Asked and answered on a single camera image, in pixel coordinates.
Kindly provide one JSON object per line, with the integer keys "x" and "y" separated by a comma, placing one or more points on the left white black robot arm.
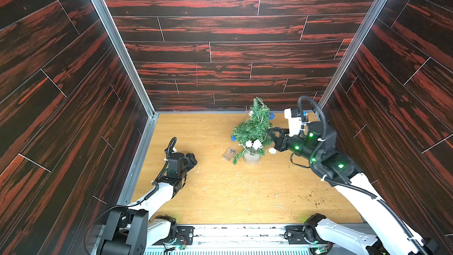
{"x": 130, "y": 229}

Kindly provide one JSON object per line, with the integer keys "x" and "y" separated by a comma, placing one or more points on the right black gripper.
{"x": 280, "y": 139}

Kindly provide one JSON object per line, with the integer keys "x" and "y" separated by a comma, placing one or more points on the clear plastic battery box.
{"x": 229, "y": 154}

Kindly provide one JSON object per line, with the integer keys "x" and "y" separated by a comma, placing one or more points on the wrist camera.
{"x": 297, "y": 121}
{"x": 169, "y": 152}

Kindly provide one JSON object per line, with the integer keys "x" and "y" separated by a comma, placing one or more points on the aluminium front rail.
{"x": 245, "y": 239}

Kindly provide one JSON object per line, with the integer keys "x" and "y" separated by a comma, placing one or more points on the small green christmas tree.
{"x": 254, "y": 131}

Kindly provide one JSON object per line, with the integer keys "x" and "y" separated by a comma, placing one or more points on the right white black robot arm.
{"x": 392, "y": 236}

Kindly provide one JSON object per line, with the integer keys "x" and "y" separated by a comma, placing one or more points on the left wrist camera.
{"x": 169, "y": 152}

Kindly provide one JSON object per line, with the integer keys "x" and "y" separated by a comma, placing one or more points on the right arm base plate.
{"x": 296, "y": 234}

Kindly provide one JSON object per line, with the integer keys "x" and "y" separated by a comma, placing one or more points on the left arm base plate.
{"x": 161, "y": 235}

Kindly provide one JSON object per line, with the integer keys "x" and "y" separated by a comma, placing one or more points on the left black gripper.
{"x": 189, "y": 161}

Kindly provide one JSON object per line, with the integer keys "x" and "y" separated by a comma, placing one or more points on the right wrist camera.
{"x": 297, "y": 121}

